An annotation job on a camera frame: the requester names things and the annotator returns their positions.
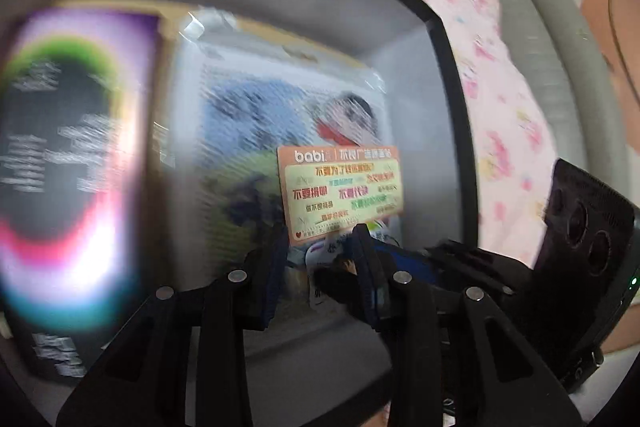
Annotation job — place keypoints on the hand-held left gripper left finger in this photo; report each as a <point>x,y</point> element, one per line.
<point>274,287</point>

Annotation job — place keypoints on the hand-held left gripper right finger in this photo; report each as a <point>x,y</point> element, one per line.
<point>367,267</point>

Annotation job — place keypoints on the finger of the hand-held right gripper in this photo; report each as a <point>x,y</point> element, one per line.
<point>415,264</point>

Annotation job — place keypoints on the orange printed card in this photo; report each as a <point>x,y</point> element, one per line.
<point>340,192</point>

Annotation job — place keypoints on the cartoon bead art kit packet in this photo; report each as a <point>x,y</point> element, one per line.
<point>240,117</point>

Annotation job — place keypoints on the black screen protector box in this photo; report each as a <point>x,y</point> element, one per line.
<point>65,132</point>

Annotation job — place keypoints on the peach cartoon floor mat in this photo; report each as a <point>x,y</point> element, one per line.
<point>615,107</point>

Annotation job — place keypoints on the grey sofa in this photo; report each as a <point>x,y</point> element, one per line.
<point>545,32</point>

